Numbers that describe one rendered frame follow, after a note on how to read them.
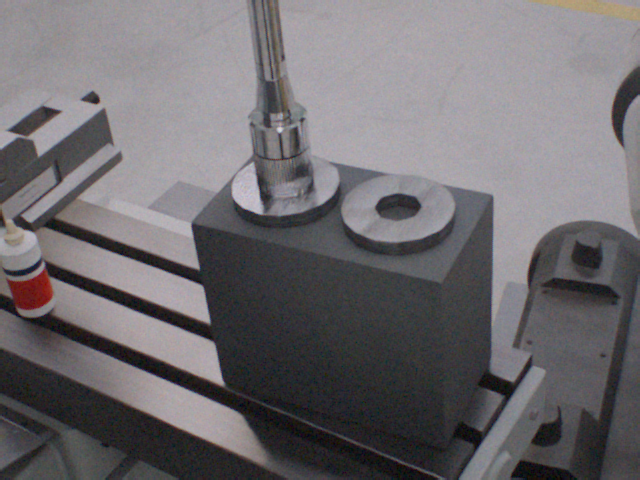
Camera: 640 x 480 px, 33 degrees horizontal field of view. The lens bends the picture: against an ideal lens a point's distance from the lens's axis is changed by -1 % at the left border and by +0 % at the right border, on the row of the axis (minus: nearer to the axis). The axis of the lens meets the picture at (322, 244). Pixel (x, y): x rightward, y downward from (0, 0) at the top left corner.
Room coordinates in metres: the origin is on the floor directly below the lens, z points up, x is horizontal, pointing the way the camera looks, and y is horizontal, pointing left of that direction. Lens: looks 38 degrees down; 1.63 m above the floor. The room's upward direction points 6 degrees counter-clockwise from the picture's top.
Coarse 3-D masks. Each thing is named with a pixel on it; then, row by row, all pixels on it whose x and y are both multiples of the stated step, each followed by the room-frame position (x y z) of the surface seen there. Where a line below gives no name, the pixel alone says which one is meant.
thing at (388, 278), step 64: (256, 192) 0.72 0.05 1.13; (320, 192) 0.71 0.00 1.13; (384, 192) 0.70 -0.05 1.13; (448, 192) 0.69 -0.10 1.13; (256, 256) 0.67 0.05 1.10; (320, 256) 0.64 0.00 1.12; (384, 256) 0.63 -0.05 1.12; (448, 256) 0.62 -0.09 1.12; (256, 320) 0.68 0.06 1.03; (320, 320) 0.65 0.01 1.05; (384, 320) 0.62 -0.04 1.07; (448, 320) 0.60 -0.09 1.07; (256, 384) 0.68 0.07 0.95; (320, 384) 0.65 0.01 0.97; (384, 384) 0.62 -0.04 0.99; (448, 384) 0.60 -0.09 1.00
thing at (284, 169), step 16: (256, 144) 0.71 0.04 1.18; (272, 144) 0.70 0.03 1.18; (288, 144) 0.70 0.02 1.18; (304, 144) 0.71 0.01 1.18; (256, 160) 0.71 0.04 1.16; (272, 160) 0.70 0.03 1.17; (288, 160) 0.70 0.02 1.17; (304, 160) 0.71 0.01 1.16; (256, 176) 0.72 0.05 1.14; (272, 176) 0.70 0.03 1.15; (288, 176) 0.70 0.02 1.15; (304, 176) 0.71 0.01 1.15; (272, 192) 0.71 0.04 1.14; (288, 192) 0.70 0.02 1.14; (304, 192) 0.71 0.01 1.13
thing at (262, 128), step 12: (300, 108) 0.73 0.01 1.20; (252, 120) 0.72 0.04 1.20; (264, 120) 0.72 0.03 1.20; (276, 120) 0.71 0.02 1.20; (288, 120) 0.71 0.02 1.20; (300, 120) 0.71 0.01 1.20; (252, 132) 0.71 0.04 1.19; (264, 132) 0.70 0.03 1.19; (276, 132) 0.70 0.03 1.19; (288, 132) 0.70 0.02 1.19; (300, 132) 0.71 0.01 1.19
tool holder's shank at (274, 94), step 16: (256, 0) 0.71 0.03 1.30; (272, 0) 0.72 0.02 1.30; (256, 16) 0.72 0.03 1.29; (272, 16) 0.72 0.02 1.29; (256, 32) 0.72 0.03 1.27; (272, 32) 0.71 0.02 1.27; (256, 48) 0.72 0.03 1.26; (272, 48) 0.71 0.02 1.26; (256, 64) 0.72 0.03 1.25; (272, 64) 0.71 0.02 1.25; (256, 80) 0.72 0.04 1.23; (272, 80) 0.71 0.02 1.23; (288, 80) 0.72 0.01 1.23; (256, 96) 0.72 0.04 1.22; (272, 96) 0.71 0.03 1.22; (288, 96) 0.72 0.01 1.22; (272, 112) 0.71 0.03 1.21; (288, 112) 0.72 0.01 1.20
